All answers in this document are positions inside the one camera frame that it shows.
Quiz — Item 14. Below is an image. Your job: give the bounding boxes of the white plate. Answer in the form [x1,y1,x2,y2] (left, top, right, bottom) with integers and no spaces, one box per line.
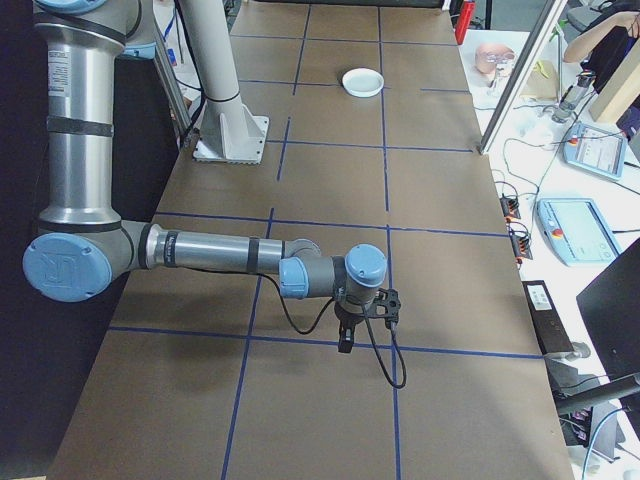
[341,67,386,99]

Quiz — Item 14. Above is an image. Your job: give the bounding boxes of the black rectangular box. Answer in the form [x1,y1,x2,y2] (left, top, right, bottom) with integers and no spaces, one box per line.
[521,279,576,357]

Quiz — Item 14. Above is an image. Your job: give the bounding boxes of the white side desk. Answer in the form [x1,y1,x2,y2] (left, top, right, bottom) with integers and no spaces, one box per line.
[458,27,640,480]

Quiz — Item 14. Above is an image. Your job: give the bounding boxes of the grey blue teach pendant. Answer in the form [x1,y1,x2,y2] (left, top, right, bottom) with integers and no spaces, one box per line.
[534,197,624,268]
[562,121,629,182]

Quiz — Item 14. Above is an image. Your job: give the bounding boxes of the crumpled white tissue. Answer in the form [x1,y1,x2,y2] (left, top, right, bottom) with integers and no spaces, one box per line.
[519,119,556,147]

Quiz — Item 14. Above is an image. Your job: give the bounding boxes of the black computer monitor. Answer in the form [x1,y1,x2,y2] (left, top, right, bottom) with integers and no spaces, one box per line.
[574,242,640,381]

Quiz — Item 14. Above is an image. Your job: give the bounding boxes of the pink mannequin head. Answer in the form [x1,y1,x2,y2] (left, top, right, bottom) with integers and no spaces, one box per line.
[473,42,516,89]

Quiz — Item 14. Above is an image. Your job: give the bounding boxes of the beige paper bag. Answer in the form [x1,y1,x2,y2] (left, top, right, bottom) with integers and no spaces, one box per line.
[519,59,559,101]

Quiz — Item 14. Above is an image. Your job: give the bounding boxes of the clear bottle with metal cap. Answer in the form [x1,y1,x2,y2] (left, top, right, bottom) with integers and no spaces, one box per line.
[552,73,592,124]

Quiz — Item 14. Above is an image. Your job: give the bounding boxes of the grey chair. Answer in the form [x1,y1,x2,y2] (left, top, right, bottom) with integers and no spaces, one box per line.
[567,0,617,31]

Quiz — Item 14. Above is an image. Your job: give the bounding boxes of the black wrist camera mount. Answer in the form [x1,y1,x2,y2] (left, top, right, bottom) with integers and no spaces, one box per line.
[372,287,403,322]

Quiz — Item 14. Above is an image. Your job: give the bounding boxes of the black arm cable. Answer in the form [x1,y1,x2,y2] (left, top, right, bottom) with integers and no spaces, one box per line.
[269,272,408,390]

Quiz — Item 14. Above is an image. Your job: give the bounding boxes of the black orange cable adapter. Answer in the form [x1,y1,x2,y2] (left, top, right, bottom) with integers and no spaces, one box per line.
[499,194,523,222]
[509,224,534,262]

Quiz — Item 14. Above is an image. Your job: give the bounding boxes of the black desk cable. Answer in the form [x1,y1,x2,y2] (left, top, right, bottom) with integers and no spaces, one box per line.
[492,137,569,202]

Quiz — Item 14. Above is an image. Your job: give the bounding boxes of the light blue cable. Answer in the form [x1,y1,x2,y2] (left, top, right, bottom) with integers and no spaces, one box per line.
[582,404,632,480]

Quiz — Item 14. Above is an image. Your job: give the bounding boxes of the white pedestal column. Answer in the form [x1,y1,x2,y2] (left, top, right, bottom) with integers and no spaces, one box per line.
[174,0,271,165]

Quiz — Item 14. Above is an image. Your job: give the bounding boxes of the aluminium frame post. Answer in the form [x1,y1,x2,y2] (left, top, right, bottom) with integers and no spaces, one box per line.
[474,0,571,156]

